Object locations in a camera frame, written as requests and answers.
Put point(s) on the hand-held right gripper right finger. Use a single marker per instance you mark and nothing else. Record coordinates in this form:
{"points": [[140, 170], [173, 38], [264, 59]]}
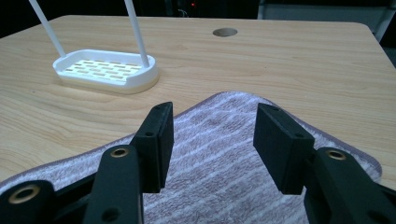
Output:
{"points": [[280, 143]]}

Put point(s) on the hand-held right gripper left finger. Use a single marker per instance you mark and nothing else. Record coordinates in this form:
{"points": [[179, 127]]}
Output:
{"points": [[157, 137]]}

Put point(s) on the striped purple towel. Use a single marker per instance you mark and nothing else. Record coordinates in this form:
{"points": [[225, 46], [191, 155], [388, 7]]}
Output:
{"points": [[214, 161]]}

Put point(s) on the white plastic rack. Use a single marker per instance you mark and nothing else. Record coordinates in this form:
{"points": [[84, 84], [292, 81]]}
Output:
{"points": [[106, 70]]}

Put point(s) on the light metal stand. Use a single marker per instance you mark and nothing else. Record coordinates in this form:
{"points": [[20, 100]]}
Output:
{"points": [[386, 21]]}

